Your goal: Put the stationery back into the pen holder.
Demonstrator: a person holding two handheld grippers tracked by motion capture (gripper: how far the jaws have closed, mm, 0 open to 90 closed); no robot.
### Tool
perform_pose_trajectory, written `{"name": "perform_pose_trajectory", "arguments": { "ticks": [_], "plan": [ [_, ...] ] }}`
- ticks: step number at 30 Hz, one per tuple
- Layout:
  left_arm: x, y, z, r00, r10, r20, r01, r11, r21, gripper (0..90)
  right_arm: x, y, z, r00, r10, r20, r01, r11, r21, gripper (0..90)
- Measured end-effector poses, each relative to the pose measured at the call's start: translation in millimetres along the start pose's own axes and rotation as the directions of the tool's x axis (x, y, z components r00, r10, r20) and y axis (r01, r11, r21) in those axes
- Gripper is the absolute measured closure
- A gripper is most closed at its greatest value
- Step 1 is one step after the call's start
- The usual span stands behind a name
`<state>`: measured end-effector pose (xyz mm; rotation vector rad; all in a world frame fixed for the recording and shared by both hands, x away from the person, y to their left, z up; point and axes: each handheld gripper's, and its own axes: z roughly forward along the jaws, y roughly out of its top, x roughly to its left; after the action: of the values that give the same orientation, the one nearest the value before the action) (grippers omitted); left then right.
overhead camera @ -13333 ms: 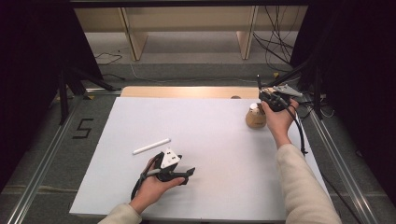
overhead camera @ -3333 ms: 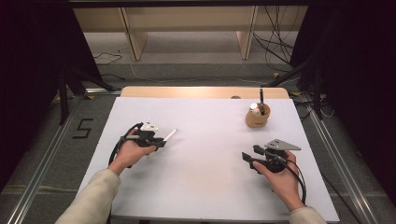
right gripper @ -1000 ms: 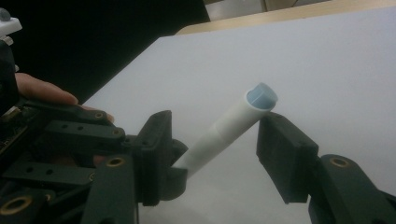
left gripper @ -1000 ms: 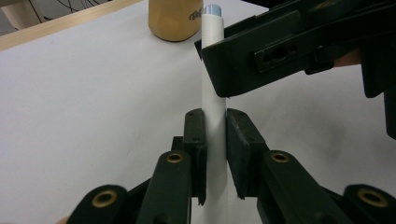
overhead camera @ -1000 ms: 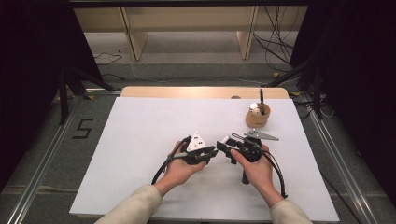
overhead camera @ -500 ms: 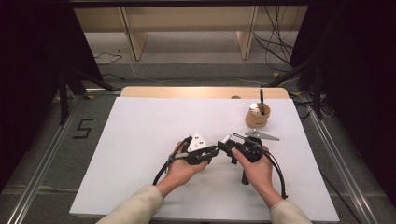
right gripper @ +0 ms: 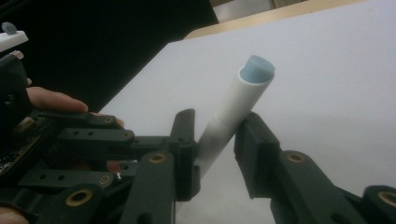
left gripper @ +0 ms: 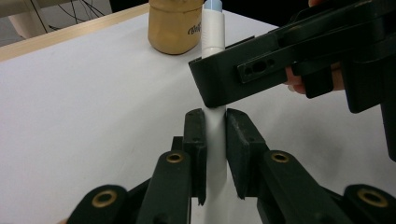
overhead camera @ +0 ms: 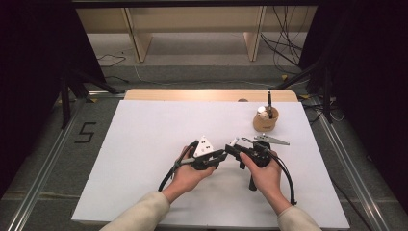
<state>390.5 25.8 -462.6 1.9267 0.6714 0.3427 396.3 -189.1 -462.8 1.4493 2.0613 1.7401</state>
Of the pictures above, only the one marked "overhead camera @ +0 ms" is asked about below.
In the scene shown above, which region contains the dark curtain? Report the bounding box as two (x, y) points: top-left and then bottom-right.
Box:
(297, 0), (408, 203)
(0, 0), (108, 200)

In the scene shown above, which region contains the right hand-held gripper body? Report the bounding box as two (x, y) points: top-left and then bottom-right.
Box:
(240, 134), (291, 193)

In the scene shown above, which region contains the brown pen holder cup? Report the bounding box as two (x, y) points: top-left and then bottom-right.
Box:
(252, 106), (280, 133)

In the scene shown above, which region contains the tangle of black cables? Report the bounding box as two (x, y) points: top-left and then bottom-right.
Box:
(259, 5), (310, 75)

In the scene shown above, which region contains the light wooden desk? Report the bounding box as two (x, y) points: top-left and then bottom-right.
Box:
(76, 5), (319, 64)

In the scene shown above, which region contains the black tripod stand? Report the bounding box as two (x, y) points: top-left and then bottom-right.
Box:
(59, 68), (126, 130)
(268, 57), (335, 124)

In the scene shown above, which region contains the black floor cable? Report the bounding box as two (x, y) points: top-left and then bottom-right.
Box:
(97, 52), (127, 68)

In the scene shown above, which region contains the black pen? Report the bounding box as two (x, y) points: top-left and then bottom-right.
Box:
(267, 90), (274, 119)

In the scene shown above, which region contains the left hand-held gripper cable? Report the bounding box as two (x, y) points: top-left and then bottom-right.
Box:
(158, 140), (200, 193)

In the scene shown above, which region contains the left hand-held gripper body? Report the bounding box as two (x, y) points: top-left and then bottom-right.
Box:
(189, 135), (216, 171)

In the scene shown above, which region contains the person's right hand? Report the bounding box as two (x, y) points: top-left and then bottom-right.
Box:
(239, 151), (293, 216)

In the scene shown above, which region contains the person's left hand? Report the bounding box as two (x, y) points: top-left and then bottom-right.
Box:
(161, 145), (217, 204)

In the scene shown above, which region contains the aluminium floor rail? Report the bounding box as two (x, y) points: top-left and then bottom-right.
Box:
(312, 95), (391, 231)
(6, 95), (82, 231)

